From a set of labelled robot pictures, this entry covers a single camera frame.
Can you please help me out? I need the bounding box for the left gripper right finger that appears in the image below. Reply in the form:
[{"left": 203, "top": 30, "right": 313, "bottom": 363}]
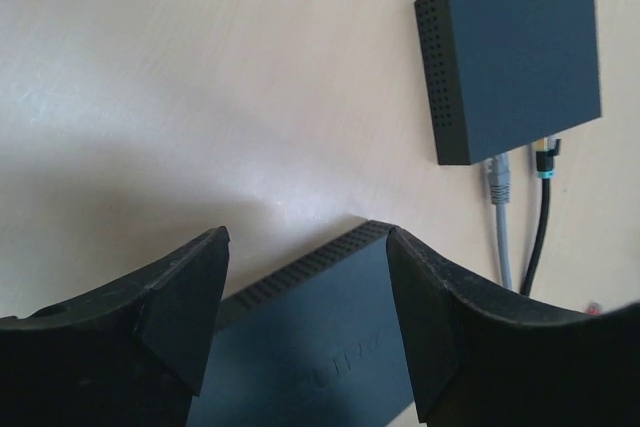
[{"left": 386, "top": 228, "right": 639, "bottom": 426}]

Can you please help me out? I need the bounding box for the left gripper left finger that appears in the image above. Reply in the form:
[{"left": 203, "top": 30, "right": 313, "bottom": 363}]
[{"left": 1, "top": 227, "right": 230, "bottom": 426}]

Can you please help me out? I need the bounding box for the black box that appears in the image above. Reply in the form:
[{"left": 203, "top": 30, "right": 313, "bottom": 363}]
[{"left": 188, "top": 221, "right": 413, "bottom": 426}]

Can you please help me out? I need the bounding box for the grey ethernet cable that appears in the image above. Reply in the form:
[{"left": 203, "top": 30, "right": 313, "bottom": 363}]
[{"left": 483, "top": 152, "right": 515, "bottom": 289}]

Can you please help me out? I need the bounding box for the black ethernet cable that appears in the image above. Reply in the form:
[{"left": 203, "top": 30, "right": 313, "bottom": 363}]
[{"left": 519, "top": 135, "right": 563, "bottom": 297}]

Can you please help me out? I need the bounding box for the black network switch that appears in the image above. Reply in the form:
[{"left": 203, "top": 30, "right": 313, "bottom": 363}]
[{"left": 414, "top": 0, "right": 602, "bottom": 166}]

